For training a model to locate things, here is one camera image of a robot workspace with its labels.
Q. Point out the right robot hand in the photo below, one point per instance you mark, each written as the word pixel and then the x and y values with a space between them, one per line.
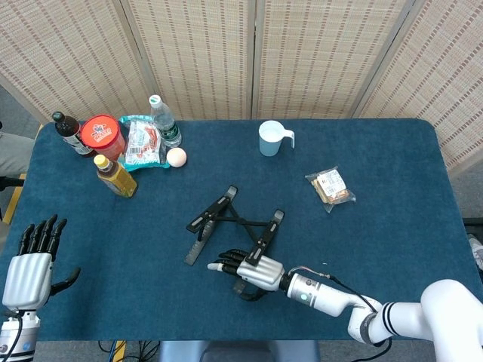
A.
pixel 262 273

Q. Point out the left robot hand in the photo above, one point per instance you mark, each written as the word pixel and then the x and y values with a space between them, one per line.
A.
pixel 26 277

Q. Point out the black folding laptop stand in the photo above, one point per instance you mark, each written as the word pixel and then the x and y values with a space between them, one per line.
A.
pixel 217 205

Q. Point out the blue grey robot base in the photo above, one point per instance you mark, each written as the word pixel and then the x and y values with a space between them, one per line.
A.
pixel 234 352

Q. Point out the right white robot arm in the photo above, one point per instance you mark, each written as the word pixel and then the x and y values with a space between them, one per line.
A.
pixel 332 298

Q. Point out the black chair leg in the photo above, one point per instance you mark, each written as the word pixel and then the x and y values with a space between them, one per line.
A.
pixel 9 183
pixel 473 222

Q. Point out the blue table cloth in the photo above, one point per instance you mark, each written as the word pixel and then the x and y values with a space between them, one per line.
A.
pixel 132 301

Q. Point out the clear bag of biscuits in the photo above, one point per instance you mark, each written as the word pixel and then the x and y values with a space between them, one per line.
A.
pixel 330 186

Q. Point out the grey trousered person's leg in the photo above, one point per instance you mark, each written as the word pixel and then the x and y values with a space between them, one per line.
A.
pixel 15 154

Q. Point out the yellow tea bottle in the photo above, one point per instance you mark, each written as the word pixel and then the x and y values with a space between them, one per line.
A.
pixel 117 179

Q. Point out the pale pink ball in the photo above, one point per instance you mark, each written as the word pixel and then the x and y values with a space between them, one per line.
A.
pixel 176 157

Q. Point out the dark brown drink bottle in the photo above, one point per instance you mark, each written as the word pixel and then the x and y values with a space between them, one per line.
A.
pixel 69 130

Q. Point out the red lidded plastic tub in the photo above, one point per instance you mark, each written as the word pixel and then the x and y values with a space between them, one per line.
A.
pixel 100 130

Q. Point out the white teal snack bag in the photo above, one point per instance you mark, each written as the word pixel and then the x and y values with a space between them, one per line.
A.
pixel 143 143

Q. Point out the clear green-label water bottle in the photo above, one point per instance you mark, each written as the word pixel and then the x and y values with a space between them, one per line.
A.
pixel 164 124

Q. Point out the white sneaker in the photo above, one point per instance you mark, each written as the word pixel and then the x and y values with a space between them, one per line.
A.
pixel 477 250

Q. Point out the woven folding screen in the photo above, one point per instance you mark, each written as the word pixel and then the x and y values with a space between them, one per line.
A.
pixel 188 56

